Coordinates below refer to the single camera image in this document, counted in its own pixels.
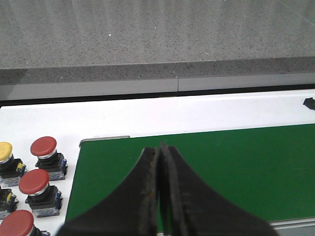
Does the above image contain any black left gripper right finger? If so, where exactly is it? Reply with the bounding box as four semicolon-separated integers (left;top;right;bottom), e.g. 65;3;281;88
159;143;277;236

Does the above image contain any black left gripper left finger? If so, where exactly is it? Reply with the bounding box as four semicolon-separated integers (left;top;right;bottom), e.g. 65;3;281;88
57;147;159;236

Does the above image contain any yellow push button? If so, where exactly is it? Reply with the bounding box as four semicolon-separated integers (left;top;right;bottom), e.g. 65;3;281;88
0;142;27;187
0;189;19;220

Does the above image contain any red push button near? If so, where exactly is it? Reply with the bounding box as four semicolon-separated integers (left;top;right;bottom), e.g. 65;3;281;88
18;169;63;217

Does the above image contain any red push button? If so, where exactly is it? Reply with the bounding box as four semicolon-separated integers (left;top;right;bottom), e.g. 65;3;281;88
18;169;63;217
0;210;51;236
30;136;67;181

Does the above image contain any green conveyor belt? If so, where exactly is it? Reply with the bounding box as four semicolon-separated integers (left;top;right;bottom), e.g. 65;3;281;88
66;124;315;221

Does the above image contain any red push button far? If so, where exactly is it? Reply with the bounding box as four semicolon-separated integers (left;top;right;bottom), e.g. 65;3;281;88
30;136;67;181

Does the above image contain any red push button bottom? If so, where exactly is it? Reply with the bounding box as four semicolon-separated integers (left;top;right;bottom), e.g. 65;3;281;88
0;210;51;236

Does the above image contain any small black connector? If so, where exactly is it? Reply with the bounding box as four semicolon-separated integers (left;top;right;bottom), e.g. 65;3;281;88
303;97;315;110

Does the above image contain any grey stone counter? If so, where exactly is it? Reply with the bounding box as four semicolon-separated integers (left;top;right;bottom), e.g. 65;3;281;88
0;0;315;103

